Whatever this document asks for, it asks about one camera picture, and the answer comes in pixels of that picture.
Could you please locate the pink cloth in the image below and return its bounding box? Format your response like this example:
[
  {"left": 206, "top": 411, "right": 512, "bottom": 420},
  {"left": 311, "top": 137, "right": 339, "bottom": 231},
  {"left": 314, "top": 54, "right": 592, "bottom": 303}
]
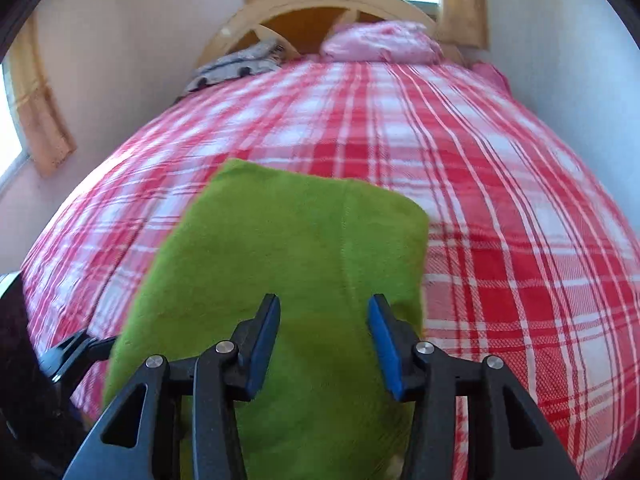
[{"left": 472, "top": 61, "right": 512, "bottom": 92}]

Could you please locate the green garment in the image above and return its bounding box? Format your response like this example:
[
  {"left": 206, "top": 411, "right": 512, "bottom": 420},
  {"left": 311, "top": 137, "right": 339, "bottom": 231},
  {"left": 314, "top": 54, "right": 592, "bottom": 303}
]
[{"left": 102, "top": 158, "right": 431, "bottom": 480}]

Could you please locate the cream wooden headboard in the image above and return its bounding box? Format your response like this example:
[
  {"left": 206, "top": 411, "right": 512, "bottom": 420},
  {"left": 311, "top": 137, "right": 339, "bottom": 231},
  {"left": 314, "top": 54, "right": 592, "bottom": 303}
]
[{"left": 195, "top": 0, "right": 468, "bottom": 69}]

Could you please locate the grey patterned pillow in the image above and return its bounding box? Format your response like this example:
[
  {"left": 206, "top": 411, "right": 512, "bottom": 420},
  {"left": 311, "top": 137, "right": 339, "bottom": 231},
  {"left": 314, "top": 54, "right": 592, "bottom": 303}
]
[{"left": 184, "top": 40, "right": 287, "bottom": 94}]

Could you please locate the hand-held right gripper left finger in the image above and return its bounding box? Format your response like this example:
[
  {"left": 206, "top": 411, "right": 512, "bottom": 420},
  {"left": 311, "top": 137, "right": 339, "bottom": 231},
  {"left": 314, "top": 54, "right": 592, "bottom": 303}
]
[{"left": 62, "top": 292, "right": 282, "bottom": 480}]

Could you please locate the red plaid bedsheet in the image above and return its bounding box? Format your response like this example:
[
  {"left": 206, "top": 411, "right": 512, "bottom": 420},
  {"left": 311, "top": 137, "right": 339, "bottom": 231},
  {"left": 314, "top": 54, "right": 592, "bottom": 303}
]
[{"left": 20, "top": 57, "right": 640, "bottom": 480}]

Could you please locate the pink pillow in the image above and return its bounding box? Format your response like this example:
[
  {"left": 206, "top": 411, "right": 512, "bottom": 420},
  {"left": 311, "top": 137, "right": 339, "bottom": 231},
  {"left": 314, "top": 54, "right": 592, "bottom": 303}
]
[{"left": 320, "top": 21, "right": 445, "bottom": 65}]

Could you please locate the yellow patterned curtain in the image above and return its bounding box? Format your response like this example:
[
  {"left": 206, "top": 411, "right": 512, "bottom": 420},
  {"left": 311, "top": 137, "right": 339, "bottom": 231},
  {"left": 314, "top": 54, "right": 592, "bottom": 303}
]
[
  {"left": 435, "top": 0, "right": 489, "bottom": 49},
  {"left": 10, "top": 15, "right": 79, "bottom": 179}
]

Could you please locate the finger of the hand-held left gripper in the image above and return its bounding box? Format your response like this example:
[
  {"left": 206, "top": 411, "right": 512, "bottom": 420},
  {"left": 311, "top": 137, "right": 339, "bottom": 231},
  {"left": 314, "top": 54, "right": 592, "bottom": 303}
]
[{"left": 40, "top": 330, "right": 119, "bottom": 382}]

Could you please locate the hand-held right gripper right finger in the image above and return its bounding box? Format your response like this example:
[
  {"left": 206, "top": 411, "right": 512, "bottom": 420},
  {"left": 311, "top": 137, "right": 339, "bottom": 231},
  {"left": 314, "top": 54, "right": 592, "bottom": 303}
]
[{"left": 367, "top": 294, "right": 581, "bottom": 480}]

